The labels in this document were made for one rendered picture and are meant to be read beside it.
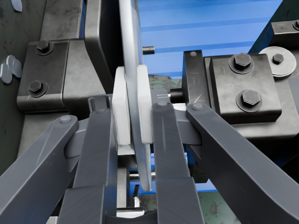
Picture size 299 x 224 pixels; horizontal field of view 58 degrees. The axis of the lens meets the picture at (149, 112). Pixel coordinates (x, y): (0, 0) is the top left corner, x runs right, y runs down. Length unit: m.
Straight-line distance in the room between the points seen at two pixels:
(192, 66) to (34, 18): 0.25
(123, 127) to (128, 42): 0.06
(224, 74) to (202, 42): 1.61
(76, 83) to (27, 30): 0.12
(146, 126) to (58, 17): 0.32
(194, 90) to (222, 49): 1.61
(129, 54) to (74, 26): 0.26
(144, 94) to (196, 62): 0.31
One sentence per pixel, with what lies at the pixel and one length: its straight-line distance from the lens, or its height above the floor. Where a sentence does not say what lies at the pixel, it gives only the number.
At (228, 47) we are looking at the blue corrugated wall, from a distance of 2.04.
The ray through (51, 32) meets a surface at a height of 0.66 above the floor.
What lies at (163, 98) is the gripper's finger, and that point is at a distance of 0.17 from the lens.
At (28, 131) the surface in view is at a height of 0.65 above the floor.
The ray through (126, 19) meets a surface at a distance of 0.18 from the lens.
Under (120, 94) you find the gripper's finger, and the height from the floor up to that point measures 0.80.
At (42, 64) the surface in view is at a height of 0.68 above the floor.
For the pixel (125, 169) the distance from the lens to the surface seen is 0.44.
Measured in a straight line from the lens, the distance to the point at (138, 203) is 0.31.
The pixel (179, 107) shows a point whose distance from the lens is 0.47.
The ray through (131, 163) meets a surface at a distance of 0.46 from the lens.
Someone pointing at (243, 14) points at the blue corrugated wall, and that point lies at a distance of 2.28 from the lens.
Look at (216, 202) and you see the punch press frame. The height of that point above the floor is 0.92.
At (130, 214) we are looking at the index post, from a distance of 0.31.
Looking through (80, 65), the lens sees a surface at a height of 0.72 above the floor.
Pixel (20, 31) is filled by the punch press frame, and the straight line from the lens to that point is 0.39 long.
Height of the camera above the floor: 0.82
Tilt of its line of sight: 3 degrees down
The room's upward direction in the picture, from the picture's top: 86 degrees clockwise
